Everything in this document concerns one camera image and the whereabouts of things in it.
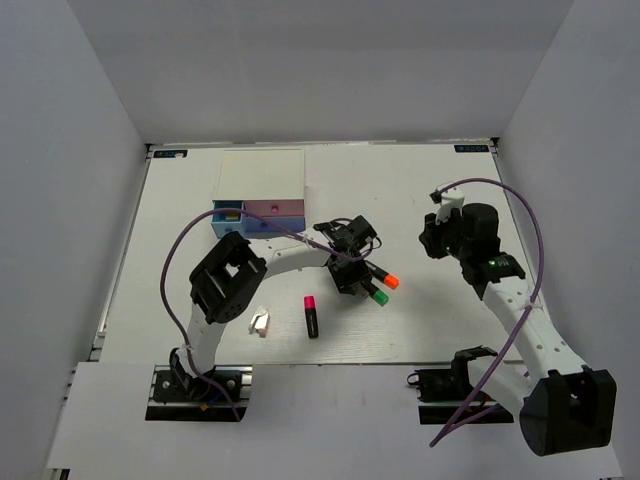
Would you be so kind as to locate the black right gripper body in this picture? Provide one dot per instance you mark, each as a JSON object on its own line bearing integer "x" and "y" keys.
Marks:
{"x": 445, "y": 238}

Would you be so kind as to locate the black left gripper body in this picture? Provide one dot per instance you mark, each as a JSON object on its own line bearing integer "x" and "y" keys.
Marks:
{"x": 349, "y": 274}

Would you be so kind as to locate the green capped highlighter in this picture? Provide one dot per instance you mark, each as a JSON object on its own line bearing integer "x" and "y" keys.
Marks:
{"x": 376, "y": 294}

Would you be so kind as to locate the orange capped highlighter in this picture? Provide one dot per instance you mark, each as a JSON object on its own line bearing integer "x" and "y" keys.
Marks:
{"x": 383, "y": 276}

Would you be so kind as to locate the pink capped highlighter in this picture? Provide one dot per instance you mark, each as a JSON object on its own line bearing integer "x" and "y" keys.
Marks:
{"x": 311, "y": 317}

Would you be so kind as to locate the pink drawer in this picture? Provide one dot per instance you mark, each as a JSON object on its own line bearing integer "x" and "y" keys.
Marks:
{"x": 276, "y": 208}

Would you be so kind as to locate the dark blue drawer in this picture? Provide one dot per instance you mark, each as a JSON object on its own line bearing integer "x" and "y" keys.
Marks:
{"x": 274, "y": 224}

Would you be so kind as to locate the light blue drawer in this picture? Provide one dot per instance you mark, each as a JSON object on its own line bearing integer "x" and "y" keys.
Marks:
{"x": 225, "y": 222}

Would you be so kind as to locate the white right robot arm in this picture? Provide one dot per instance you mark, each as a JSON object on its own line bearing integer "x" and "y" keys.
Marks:
{"x": 558, "y": 401}

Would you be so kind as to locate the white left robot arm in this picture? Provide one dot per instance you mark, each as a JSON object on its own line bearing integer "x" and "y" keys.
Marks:
{"x": 224, "y": 282}

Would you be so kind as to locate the white drawer cabinet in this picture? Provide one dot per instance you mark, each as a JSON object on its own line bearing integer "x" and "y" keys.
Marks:
{"x": 258, "y": 174}

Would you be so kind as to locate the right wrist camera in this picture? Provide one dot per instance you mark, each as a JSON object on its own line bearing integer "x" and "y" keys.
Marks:
{"x": 448, "y": 199}

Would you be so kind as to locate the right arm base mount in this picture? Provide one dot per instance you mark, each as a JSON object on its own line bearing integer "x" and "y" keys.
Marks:
{"x": 439, "y": 397}

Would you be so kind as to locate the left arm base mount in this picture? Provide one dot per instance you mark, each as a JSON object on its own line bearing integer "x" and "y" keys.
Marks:
{"x": 168, "y": 401}

